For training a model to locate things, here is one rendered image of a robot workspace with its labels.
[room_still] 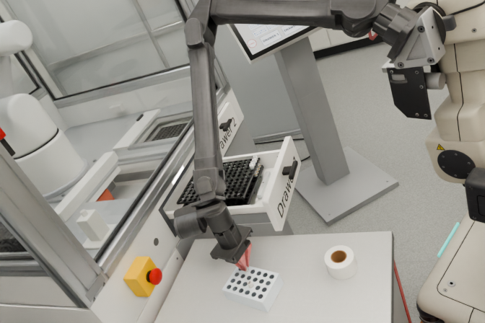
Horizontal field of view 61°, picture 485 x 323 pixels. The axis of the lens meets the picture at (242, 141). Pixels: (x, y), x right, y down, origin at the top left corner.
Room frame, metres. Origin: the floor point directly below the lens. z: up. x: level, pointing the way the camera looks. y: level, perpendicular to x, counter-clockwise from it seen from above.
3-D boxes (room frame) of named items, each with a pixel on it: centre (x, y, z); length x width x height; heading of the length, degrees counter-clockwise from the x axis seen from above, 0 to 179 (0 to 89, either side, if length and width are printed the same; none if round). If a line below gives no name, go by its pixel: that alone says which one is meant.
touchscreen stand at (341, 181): (1.91, -0.42, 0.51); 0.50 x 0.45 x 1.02; 8
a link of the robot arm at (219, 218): (0.77, 0.13, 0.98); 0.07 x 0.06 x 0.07; 78
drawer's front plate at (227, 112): (1.38, 0.06, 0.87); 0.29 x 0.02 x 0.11; 150
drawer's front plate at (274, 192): (0.95, -0.06, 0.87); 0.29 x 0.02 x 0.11; 150
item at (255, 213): (1.05, 0.12, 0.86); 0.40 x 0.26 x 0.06; 60
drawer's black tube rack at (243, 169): (1.05, 0.11, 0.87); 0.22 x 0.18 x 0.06; 60
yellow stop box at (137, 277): (0.81, 0.37, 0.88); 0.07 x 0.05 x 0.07; 150
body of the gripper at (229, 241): (0.77, 0.12, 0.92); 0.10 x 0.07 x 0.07; 136
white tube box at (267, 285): (0.73, 0.12, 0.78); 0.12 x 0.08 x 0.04; 45
